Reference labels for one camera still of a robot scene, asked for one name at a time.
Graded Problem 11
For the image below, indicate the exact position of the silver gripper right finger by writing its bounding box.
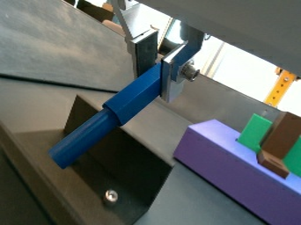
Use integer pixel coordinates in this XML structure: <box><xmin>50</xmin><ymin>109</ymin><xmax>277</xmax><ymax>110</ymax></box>
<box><xmin>161</xmin><ymin>23</ymin><xmax>205</xmax><ymax>102</ymax></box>

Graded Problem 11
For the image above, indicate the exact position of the brown L-shaped bracket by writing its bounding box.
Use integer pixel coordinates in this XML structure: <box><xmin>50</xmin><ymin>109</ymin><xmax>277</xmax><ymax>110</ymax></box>
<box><xmin>257</xmin><ymin>112</ymin><xmax>301</xmax><ymax>178</ymax></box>

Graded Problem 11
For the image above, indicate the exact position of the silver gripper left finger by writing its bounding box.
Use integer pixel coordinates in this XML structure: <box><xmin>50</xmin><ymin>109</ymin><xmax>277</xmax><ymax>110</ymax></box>
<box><xmin>111</xmin><ymin>0</ymin><xmax>158</xmax><ymax>77</ymax></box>

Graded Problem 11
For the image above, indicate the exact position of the green block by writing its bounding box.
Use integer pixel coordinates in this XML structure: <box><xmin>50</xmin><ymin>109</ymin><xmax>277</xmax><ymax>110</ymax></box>
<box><xmin>238</xmin><ymin>112</ymin><xmax>301</xmax><ymax>178</ymax></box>

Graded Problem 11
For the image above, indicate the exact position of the black angle fixture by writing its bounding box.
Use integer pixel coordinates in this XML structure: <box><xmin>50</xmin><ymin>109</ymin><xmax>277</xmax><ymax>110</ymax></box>
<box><xmin>0</xmin><ymin>96</ymin><xmax>172</xmax><ymax>225</ymax></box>

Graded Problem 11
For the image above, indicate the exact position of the blue peg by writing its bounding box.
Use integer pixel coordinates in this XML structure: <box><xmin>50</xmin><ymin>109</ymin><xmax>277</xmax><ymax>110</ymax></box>
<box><xmin>48</xmin><ymin>63</ymin><xmax>161</xmax><ymax>169</ymax></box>

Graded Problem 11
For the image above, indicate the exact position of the yellow frame bracket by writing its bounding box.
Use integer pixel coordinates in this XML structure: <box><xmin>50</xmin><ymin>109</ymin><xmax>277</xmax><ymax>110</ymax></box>
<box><xmin>265</xmin><ymin>67</ymin><xmax>300</xmax><ymax>107</ymax></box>

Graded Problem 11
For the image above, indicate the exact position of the purple base block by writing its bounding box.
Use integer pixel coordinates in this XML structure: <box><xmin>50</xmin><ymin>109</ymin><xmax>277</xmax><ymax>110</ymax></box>
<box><xmin>174</xmin><ymin>120</ymin><xmax>301</xmax><ymax>225</ymax></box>

